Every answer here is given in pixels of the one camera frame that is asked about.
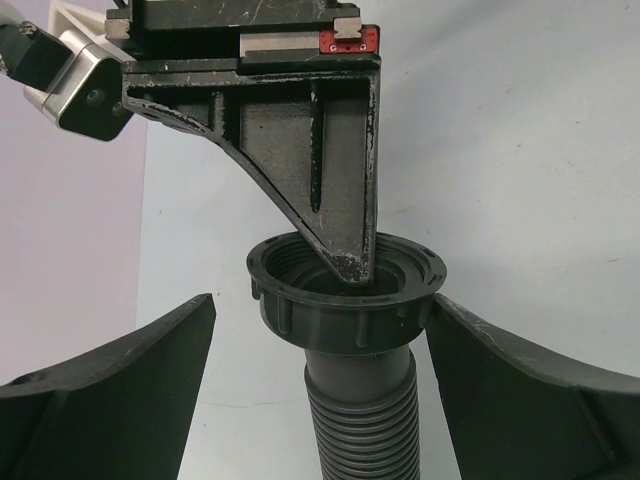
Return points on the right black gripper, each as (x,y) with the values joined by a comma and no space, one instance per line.
(288,89)

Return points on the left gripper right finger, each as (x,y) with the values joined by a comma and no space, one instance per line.
(517,410)

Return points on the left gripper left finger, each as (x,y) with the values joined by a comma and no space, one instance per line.
(120,411)

